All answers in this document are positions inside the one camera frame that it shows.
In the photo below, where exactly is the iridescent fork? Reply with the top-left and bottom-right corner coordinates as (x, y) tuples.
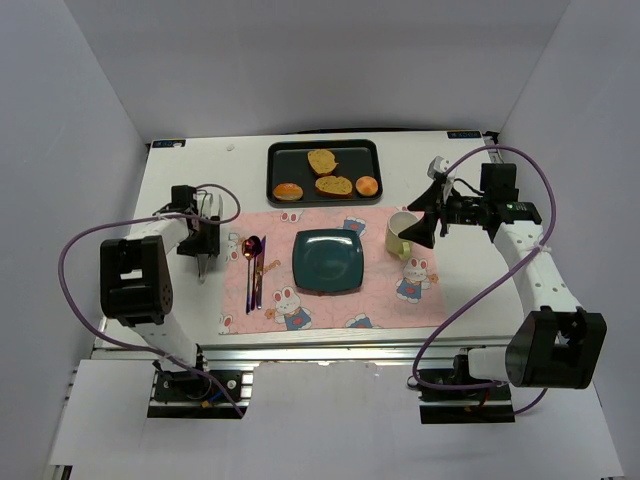
(250, 245), (262, 311)

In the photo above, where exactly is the iridescent purple spoon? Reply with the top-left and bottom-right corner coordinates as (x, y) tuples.
(242, 235), (263, 314)

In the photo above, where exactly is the green and white mug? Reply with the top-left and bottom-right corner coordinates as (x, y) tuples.
(385, 211), (419, 260)

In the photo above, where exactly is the black baking tray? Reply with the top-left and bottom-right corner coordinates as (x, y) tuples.
(266, 139), (383, 208)

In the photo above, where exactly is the seeded bread slice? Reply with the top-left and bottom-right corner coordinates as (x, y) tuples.
(307, 149), (338, 177)
(315, 175), (354, 199)

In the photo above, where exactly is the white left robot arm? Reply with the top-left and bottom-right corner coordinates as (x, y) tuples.
(100, 185), (223, 371)

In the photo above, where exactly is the aluminium front table rail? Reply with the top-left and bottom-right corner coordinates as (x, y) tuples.
(89, 335), (511, 371)

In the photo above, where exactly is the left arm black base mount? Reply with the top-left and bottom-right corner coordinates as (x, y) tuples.
(147, 360), (253, 420)

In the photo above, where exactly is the iridescent purple knife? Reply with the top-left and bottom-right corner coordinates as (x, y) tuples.
(255, 235), (266, 310)

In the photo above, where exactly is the sesame round bun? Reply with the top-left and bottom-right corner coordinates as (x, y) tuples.
(273, 183), (304, 202)

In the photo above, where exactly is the plain golden round bun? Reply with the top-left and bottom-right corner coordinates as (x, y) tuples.
(355, 176), (379, 197)

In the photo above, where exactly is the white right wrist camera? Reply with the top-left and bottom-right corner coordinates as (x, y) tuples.
(427, 156), (450, 180)

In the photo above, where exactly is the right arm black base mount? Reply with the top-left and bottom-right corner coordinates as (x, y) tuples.
(417, 349), (516, 425)

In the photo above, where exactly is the dark teal square plate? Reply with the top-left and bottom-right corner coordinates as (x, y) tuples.
(292, 228), (364, 294)

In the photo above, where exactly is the pink bunny placemat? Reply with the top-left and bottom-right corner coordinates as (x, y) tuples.
(219, 207), (447, 335)

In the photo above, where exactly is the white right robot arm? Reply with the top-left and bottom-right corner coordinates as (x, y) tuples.
(400, 157), (607, 391)

